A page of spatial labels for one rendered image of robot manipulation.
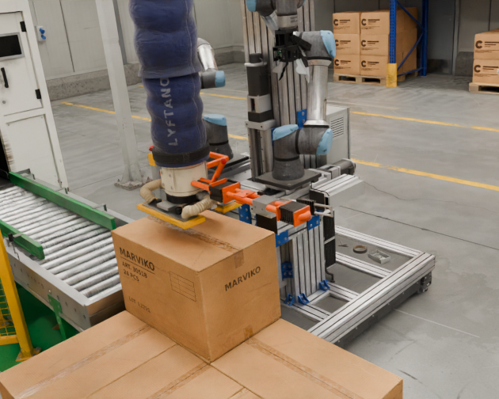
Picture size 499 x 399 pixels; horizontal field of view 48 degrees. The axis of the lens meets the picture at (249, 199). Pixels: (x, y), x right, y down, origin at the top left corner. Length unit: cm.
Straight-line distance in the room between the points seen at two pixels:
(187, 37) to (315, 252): 152
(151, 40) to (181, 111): 27
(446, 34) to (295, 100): 832
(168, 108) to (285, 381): 108
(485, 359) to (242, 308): 144
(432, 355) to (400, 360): 18
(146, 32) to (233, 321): 112
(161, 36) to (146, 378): 124
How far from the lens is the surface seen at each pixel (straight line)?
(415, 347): 319
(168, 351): 232
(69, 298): 278
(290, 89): 271
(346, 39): 1057
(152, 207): 227
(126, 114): 582
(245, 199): 193
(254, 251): 218
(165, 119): 208
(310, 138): 245
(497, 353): 323
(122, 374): 226
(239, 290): 218
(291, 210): 176
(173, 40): 202
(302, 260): 303
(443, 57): 1101
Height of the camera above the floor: 189
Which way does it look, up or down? 21 degrees down
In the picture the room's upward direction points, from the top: 5 degrees counter-clockwise
